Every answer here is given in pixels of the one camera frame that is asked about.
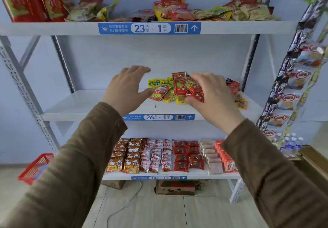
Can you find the pack of water bottles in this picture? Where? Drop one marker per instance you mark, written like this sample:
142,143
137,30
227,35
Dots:
290,144

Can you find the row of dark red snacks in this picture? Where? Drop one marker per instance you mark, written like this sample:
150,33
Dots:
188,156

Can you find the pile of red snack packets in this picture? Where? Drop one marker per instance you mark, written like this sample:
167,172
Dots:
178,86

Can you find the plain brown box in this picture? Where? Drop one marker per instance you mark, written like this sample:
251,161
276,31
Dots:
112,184

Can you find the orange clear snack packet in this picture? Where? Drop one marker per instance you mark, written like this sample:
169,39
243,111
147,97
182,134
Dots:
241,103

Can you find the hanging strip of black packets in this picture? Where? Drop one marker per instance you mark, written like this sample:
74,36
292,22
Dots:
292,44

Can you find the person's right hand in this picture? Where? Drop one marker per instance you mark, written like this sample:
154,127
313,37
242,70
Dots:
217,102

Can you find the pile of yellow snack packets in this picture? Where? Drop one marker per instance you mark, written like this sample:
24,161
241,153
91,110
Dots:
156,83

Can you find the row of orange noodle snacks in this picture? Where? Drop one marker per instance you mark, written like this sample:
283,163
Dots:
123,158

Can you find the hanging strip of biscuit packets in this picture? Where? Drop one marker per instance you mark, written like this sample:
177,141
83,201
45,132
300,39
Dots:
298,77

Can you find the pile of black red snacks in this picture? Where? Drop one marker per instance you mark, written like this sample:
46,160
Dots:
233,85

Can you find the heap of red yellow snacks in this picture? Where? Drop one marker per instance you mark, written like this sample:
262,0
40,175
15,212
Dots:
171,10

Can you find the red foil snack packet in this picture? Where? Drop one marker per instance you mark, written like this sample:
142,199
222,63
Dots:
188,85
159,93

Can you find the row of white red snacks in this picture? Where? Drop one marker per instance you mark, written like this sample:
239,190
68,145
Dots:
156,156

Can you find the person's right forearm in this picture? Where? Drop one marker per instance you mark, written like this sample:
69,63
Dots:
276,184

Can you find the person's left forearm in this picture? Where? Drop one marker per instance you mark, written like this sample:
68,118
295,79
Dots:
64,179

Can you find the brown wooden crate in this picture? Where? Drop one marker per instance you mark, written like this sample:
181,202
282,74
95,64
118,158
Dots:
315,163

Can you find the blue item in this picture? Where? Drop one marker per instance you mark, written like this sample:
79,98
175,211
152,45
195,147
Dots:
41,171

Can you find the person's left hand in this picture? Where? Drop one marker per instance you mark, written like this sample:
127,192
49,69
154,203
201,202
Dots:
123,92

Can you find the printed cardboard box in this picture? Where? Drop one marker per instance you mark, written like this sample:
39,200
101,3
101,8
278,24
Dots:
175,188

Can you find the heap of beige snack packets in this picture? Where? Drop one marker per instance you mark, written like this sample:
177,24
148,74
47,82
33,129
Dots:
82,11
253,12

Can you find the red plastic basket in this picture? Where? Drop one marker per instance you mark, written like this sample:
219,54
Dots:
36,167

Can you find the white metal shelf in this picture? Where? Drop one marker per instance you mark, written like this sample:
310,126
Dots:
84,102

